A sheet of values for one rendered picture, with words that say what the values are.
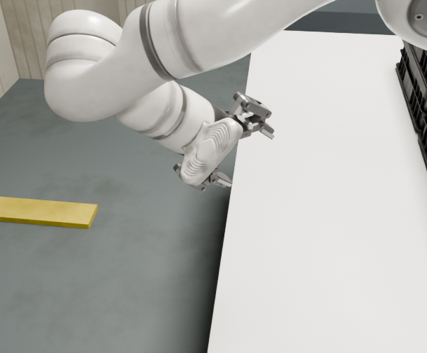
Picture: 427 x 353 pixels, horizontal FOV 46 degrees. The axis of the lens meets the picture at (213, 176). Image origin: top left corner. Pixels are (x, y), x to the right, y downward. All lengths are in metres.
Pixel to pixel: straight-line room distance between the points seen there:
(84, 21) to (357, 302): 0.62
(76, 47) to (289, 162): 0.76
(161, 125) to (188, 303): 1.25
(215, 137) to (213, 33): 0.18
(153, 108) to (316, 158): 0.70
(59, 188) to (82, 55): 1.83
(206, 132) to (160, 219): 1.48
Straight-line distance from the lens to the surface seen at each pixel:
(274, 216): 1.01
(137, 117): 0.53
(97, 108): 0.48
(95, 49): 0.48
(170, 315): 1.72
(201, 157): 0.57
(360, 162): 1.19
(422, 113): 1.34
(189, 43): 0.42
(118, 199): 2.17
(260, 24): 0.42
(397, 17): 0.38
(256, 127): 0.68
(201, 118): 0.58
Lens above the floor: 1.37
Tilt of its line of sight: 37 degrees down
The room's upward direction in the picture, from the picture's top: straight up
